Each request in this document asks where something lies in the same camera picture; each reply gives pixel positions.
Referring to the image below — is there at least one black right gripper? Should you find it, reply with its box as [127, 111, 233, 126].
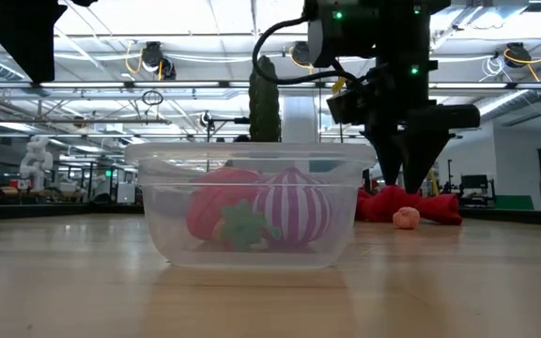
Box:
[363, 60, 481, 194]

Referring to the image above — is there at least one purple white striped toy onion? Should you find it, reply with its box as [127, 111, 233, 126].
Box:
[251, 167, 332, 249]

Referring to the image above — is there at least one large red toy strawberry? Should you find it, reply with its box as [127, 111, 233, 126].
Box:
[186, 168, 265, 243]

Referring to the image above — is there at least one clear plastic tupperware container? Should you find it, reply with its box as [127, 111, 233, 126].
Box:
[124, 142, 378, 271]

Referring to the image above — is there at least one red cloth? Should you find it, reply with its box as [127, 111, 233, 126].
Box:
[353, 183, 464, 225]

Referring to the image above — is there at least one pink toy peach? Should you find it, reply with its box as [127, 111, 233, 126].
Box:
[392, 206, 421, 230]

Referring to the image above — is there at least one black monitor cart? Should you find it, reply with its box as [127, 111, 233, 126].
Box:
[457, 173, 497, 207]

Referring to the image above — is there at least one green panel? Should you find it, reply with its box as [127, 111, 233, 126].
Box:
[494, 194, 535, 211]

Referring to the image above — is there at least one green cactus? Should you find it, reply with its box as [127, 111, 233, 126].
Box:
[248, 54, 283, 144]

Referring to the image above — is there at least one white robot figure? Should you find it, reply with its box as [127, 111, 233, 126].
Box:
[19, 134, 54, 192]

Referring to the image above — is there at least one yellow hanging cable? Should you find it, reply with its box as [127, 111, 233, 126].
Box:
[427, 167, 441, 196]

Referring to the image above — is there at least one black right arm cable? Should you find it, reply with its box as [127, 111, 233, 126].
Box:
[251, 16, 362, 86]

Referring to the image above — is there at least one black aluminium table frame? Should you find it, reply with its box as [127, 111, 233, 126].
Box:
[0, 201, 541, 227]

